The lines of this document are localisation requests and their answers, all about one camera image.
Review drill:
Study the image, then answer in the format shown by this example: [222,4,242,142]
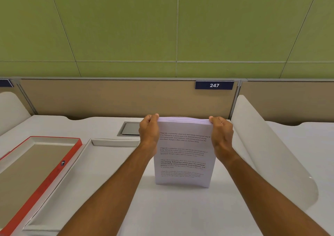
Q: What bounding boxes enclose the person's left forearm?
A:
[57,142,157,236]

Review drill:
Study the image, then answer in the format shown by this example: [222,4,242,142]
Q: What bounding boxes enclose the white cardboard box tray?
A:
[22,138,141,232]

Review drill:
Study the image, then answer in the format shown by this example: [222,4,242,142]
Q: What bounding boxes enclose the person's right hand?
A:
[209,116,234,163]

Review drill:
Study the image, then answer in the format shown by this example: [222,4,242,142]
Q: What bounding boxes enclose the person's left hand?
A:
[138,114,160,156]

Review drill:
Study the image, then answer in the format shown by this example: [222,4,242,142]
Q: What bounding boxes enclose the grey desk cable hatch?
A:
[117,122,142,137]

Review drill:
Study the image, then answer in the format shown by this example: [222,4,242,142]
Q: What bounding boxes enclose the white curved desk divider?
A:
[0,92,32,136]
[231,95,319,213]

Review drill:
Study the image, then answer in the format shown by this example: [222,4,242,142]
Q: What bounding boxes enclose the red cardboard box lid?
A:
[0,136,83,236]

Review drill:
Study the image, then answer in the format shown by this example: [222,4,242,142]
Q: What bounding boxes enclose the beige desk partition panel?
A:
[0,83,35,115]
[19,78,241,121]
[239,80,334,126]

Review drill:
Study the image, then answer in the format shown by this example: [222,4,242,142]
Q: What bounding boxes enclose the stack of printed white paper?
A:
[153,117,216,189]

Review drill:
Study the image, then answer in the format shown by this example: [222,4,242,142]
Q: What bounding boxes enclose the person's right forearm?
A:
[219,150,331,236]

